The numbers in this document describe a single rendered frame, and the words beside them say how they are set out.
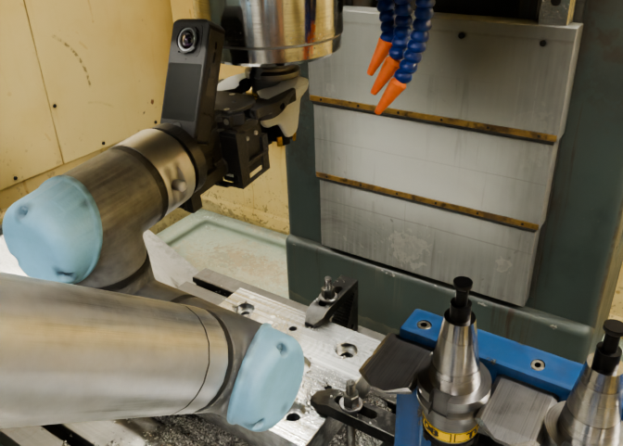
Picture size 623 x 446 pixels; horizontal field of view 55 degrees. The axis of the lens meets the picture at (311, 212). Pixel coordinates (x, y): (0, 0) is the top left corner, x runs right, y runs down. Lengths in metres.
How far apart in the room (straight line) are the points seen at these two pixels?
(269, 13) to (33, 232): 0.30
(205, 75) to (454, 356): 0.33
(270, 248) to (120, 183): 1.49
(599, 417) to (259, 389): 0.25
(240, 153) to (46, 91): 1.17
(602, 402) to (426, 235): 0.76
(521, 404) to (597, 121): 0.61
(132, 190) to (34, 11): 1.23
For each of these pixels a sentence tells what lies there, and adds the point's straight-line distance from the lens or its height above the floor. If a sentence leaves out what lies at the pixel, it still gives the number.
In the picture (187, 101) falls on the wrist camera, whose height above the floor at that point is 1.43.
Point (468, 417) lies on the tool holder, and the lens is 0.55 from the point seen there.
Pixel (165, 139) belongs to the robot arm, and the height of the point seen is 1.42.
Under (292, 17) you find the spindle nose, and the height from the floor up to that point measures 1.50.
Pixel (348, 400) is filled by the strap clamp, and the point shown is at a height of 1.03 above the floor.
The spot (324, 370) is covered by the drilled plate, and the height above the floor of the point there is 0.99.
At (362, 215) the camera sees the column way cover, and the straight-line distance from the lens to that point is 1.26.
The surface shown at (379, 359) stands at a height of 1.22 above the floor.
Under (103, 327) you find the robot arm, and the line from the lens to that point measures 0.34.
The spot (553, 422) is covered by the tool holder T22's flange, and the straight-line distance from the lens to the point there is 0.54.
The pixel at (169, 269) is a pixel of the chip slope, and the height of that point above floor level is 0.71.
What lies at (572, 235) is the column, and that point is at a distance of 1.15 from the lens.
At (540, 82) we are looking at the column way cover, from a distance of 1.02.
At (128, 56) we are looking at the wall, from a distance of 1.88.
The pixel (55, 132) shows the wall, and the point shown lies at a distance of 1.76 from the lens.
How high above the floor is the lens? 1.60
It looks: 28 degrees down
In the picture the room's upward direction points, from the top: 2 degrees counter-clockwise
